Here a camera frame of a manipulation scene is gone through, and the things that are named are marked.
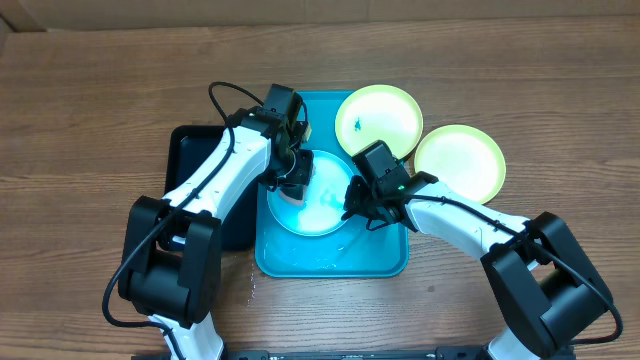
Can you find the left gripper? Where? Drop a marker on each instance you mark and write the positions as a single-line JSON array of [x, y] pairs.
[[303, 176]]

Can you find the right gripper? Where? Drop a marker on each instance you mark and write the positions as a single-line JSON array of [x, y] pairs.
[[357, 203]]

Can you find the white plate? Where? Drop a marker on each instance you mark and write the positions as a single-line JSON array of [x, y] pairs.
[[321, 211]]

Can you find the yellow plate cleaned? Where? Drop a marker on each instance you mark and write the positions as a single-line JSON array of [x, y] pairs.
[[465, 158]]

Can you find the green scrubbing sponge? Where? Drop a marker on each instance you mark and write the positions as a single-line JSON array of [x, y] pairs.
[[293, 193]]

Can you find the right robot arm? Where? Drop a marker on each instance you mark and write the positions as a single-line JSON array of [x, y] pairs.
[[550, 294]]

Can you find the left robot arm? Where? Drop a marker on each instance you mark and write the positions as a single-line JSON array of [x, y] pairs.
[[171, 262]]

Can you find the black tray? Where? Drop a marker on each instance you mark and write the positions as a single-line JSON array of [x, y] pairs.
[[189, 147]]

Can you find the yellow plate with stain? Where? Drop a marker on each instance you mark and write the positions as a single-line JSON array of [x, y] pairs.
[[379, 112]]

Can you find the black mounting rail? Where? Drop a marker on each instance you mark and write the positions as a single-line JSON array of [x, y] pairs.
[[440, 353]]

